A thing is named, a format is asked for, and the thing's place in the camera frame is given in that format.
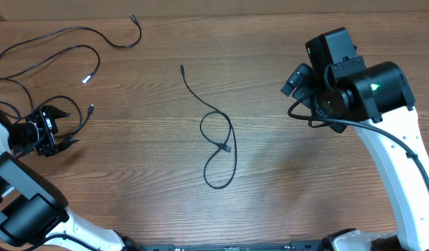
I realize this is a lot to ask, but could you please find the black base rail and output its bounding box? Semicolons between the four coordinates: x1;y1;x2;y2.
122;240;333;251

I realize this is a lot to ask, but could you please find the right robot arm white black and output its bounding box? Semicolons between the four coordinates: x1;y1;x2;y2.
282;27;429;250

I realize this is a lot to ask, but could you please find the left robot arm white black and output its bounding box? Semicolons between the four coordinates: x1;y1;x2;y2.
0;105;142;250

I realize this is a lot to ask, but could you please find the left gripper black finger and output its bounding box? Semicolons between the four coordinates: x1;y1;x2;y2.
55;138;79;153
47;105;70;120

